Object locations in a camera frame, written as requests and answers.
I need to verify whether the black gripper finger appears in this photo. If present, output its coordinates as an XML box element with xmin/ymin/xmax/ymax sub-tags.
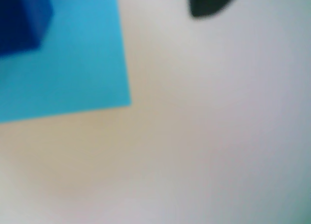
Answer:
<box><xmin>187</xmin><ymin>0</ymin><xmax>243</xmax><ymax>18</ymax></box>

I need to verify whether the large blue cube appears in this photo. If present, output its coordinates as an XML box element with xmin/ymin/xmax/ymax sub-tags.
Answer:
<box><xmin>0</xmin><ymin>0</ymin><xmax>55</xmax><ymax>58</ymax></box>

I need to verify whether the light blue paper square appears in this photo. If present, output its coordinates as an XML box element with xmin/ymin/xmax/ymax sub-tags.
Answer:
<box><xmin>0</xmin><ymin>0</ymin><xmax>132</xmax><ymax>124</ymax></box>

